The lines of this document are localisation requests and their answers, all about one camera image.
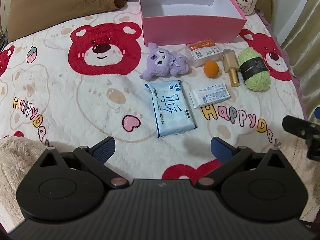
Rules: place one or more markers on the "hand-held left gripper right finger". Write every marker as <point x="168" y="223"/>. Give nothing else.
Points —
<point x="220" y="151"/>

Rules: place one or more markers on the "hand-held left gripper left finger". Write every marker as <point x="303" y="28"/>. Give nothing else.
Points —
<point x="105" y="150"/>

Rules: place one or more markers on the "white packet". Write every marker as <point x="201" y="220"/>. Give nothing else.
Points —
<point x="210" y="96"/>

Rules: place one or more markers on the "green yarn ball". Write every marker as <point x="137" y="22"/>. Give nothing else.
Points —
<point x="257" y="81"/>

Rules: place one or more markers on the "blue wet wipes pack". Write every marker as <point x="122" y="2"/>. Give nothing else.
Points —
<point x="170" y="107"/>

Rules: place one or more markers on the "orange sponge ball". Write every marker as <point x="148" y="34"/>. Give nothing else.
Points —
<point x="211" y="68"/>

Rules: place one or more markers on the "gold bottle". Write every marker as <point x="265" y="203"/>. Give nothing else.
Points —
<point x="231" y="65"/>

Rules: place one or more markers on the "clear plastic box orange label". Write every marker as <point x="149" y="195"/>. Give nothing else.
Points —
<point x="202" y="52"/>

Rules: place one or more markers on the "purple plush toy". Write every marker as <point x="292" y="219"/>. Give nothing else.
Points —
<point x="160" y="60"/>

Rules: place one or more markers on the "pink cardboard box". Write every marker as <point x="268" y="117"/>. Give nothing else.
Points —
<point x="190" y="30"/>

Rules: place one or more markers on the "beige curtain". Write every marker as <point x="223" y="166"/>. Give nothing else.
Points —
<point x="302" y="42"/>

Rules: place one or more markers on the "beige fluffy blanket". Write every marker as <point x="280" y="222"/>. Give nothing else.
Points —
<point x="15" y="160"/>

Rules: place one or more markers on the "brown pillow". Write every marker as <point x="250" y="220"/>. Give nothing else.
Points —
<point x="50" y="5"/>

